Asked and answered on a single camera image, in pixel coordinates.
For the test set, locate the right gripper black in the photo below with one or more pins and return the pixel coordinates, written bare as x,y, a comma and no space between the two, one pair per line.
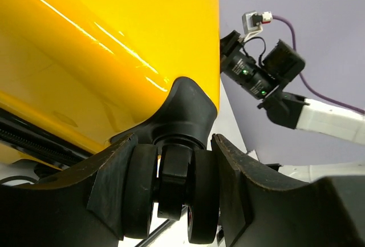
243,69

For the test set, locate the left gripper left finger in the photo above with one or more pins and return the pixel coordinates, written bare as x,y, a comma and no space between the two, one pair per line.
80,206

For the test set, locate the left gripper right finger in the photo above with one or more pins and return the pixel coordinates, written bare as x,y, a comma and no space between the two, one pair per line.
262,207

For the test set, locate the yellow hard-shell suitcase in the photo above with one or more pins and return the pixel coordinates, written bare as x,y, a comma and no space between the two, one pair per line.
79,75

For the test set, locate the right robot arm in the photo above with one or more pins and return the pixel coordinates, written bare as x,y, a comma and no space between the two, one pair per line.
278,123

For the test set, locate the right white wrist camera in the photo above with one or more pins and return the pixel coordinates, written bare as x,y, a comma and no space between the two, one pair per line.
252,23

